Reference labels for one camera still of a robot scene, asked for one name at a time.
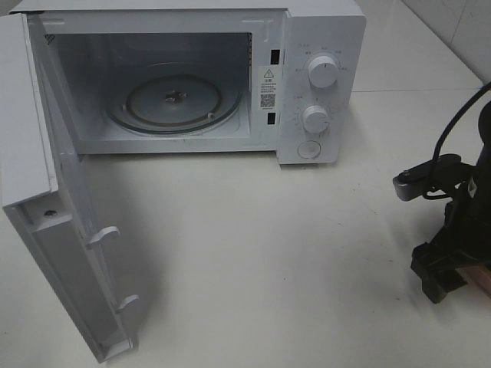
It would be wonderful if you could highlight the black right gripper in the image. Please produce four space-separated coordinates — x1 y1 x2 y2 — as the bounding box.
410 200 490 304

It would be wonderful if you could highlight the round white door button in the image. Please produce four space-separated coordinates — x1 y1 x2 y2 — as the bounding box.
298 140 321 159

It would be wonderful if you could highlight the white microwave door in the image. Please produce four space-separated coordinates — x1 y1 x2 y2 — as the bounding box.
1 12 134 362

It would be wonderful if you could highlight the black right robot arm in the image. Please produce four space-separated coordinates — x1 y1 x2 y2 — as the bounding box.
410 108 490 304

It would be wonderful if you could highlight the lower white timer knob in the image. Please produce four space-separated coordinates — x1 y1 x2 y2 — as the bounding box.
301 105 330 133

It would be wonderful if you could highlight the upper white power knob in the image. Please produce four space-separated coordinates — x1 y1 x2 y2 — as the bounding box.
308 54 339 88

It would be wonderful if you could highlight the white microwave oven body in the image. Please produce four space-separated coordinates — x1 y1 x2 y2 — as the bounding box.
8 1 366 165

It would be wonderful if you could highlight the white warning label sticker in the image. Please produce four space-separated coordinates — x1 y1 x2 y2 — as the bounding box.
257 65 282 111

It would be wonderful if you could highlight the glass microwave turntable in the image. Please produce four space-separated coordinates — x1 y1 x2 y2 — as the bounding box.
104 62 249 136

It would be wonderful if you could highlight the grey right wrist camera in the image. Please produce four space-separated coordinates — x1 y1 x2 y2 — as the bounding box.
392 153 461 202

